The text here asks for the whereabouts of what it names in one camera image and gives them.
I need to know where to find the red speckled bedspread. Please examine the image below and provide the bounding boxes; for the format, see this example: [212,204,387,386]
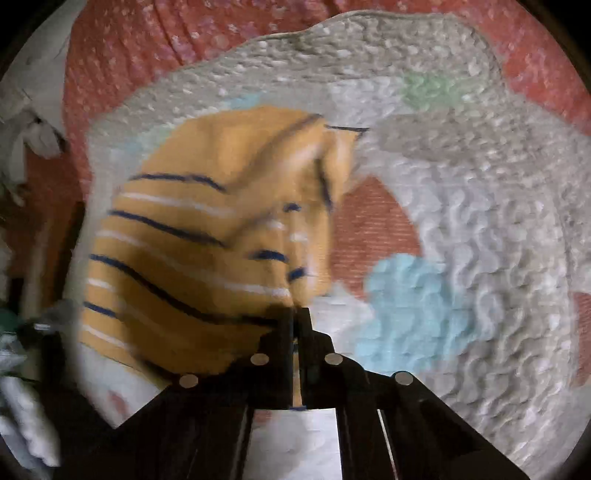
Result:
[62,0,591,388]

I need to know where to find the white quilted patchwork blanket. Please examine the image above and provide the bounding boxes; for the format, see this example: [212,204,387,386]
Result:
[60,9,583,480]

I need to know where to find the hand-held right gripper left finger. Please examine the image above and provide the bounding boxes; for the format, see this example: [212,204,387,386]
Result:
[53,305,295,480]

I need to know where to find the crumpled white cloth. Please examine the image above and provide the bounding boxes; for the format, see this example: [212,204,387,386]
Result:
[0,18,70,208]

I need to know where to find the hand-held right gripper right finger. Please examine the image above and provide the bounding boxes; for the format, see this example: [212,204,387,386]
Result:
[295,306,532,480]

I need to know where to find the yellow striped sweater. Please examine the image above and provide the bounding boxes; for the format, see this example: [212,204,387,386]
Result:
[78,106,370,409]

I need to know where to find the orange fabric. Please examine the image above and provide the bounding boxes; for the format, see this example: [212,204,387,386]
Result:
[9,148,88,305]

